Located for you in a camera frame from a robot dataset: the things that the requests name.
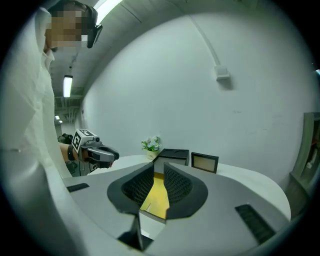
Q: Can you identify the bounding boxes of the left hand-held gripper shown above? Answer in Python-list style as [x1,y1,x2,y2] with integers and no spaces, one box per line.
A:
[71,128,121,174]

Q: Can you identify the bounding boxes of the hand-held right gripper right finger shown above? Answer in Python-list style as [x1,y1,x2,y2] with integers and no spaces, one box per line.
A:
[149,161,292,256]

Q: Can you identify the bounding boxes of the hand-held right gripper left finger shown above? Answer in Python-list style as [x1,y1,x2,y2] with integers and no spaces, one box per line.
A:
[63,161,156,240]

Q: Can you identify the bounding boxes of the yellow transparent plastic box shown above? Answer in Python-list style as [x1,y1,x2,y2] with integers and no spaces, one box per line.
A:
[139,171,171,221]

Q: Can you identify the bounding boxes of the person's left forearm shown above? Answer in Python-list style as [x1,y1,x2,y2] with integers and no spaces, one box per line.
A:
[59,144,71,162]

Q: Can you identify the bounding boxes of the grey fabric box lid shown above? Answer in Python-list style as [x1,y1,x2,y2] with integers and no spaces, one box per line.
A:
[152,147,190,174]

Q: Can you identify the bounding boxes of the potted artificial flowers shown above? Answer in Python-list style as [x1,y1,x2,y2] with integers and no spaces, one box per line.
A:
[140,135,163,161]

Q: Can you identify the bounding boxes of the long ceiling light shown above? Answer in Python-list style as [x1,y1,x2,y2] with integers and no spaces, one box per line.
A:
[95,0,124,19]
[62,74,74,99]

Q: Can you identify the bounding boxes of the person in white coat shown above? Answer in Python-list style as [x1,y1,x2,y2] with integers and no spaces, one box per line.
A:
[1,7,73,180]

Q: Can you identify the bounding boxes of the person's head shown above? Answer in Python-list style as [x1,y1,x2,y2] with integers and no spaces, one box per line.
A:
[43,0,100,54]

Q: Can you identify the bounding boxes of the black picture frame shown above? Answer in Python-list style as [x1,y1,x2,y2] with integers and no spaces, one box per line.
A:
[190,151,220,175]

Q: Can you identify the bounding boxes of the black head-mounted camera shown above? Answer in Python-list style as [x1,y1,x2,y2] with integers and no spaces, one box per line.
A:
[85,5,104,49]

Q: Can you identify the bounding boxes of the white wall junction box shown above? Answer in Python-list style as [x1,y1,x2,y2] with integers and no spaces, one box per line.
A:
[214,65,231,82]

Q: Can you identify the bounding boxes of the white wall conduit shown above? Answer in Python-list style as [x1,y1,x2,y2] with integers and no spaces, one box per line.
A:
[186,14,221,67]

